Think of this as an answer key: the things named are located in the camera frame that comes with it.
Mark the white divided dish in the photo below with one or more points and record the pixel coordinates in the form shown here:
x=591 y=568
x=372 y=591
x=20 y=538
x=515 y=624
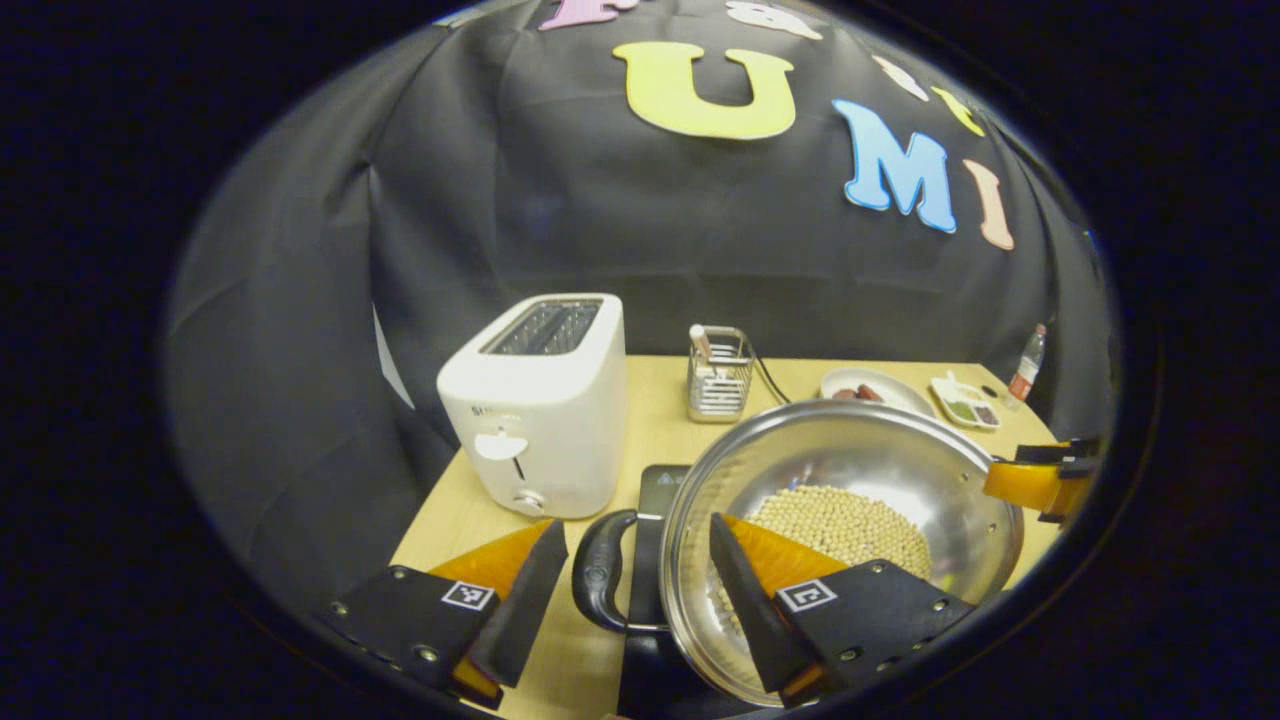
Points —
x=945 y=388

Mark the pink striped straw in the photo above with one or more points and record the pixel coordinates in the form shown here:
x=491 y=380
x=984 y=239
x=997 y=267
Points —
x=700 y=342

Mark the pile of green mung beans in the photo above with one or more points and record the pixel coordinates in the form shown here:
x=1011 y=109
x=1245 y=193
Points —
x=960 y=410

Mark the clear bottle with red label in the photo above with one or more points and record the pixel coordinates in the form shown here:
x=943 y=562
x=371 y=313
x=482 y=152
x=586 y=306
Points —
x=1025 y=370

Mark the black induction cooktop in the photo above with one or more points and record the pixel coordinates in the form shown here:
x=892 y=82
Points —
x=648 y=560

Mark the white round plate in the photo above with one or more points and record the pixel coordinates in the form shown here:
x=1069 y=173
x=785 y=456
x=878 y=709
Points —
x=905 y=395

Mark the white toaster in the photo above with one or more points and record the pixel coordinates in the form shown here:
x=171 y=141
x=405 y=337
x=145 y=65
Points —
x=550 y=420

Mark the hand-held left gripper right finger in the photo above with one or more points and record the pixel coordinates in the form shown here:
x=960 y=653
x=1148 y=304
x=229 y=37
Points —
x=750 y=610

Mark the pile of red beans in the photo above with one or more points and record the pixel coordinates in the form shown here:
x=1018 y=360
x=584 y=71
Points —
x=986 y=414

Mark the pile of yellow soybeans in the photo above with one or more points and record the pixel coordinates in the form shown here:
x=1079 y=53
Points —
x=850 y=525

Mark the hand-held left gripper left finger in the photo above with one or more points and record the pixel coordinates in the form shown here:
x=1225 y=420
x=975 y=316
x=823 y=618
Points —
x=525 y=615

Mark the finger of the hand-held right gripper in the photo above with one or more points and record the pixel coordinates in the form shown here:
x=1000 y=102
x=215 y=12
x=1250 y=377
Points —
x=1025 y=485
x=1055 y=453

